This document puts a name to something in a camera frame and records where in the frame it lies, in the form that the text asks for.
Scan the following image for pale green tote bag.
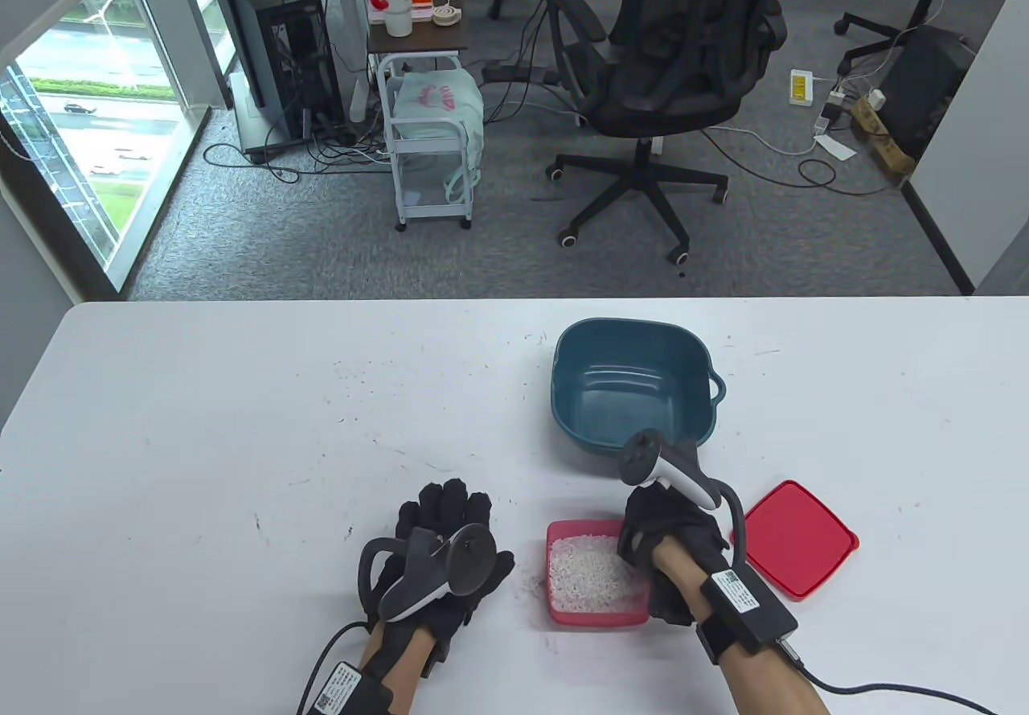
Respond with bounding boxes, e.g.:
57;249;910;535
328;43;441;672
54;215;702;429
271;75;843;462
392;71;486;203

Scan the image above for black floor box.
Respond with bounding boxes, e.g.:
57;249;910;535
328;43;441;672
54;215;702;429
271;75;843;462
879;23;978;179

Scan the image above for grey white left glove controller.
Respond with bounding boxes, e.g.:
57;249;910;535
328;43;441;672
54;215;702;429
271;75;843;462
358;524;500;624

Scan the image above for black floor cables bundle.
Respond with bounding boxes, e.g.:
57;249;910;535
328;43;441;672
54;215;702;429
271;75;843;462
203;64;403;185

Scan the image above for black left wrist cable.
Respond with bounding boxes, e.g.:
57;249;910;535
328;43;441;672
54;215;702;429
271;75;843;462
296;622;372;715

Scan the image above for teal plastic basin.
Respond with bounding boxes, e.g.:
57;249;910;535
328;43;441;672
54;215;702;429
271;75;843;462
551;317;728;459

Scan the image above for black computer tower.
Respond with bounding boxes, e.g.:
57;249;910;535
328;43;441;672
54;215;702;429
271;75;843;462
215;0;348;162

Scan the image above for person's left hand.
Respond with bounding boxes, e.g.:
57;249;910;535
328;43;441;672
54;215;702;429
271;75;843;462
374;479;516;653

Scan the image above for black left wrist sensor box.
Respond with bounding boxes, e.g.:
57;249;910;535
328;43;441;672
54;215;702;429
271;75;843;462
310;660;396;715

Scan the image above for red square container lid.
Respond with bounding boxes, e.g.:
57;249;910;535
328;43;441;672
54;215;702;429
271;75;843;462
730;479;860;602

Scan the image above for red square food container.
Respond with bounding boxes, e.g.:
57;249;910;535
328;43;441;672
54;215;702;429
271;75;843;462
546;518;652;628

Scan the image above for person's right hand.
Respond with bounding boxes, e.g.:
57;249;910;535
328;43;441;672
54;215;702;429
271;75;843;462
617;483;731;628

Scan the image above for white rolling cart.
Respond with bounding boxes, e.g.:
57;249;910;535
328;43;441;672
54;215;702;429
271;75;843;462
367;0;485;232

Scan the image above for black wrist sensor box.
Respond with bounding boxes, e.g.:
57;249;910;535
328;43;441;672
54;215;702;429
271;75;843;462
310;660;396;715
695;568;800;665

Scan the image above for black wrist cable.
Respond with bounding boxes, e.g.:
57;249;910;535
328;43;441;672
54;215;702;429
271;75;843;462
296;622;372;715
776;641;1002;715

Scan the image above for white rice grains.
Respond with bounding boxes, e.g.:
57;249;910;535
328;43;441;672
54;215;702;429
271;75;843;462
549;534;644;611

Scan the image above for person's left forearm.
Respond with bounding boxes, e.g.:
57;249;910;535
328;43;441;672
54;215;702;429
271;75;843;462
358;620;451;715

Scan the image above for white power adapters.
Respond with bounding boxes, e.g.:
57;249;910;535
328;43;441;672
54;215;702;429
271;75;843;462
818;86;887;135

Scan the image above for grey white glove controller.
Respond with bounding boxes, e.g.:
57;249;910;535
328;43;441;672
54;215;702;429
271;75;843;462
358;524;500;624
620;430;749;581

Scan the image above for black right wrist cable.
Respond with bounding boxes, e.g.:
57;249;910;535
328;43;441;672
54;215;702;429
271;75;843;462
776;641;1002;715

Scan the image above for black mesh office chair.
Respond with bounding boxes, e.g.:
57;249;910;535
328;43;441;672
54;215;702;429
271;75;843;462
545;0;790;267

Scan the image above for person's right forearm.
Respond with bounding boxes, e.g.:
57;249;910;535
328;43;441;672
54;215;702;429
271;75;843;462
711;631;830;715

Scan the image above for black right wrist sensor box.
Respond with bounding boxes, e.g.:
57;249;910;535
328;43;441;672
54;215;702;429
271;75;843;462
695;568;800;665

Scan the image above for grey white right glove controller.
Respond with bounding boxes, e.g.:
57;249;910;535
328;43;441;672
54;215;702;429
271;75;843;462
620;430;749;581

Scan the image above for window with white frame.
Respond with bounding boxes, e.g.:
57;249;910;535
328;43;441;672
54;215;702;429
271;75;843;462
0;0;214;294

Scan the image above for brown cardboard box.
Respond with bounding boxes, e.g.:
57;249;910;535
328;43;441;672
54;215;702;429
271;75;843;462
851;96;917;185

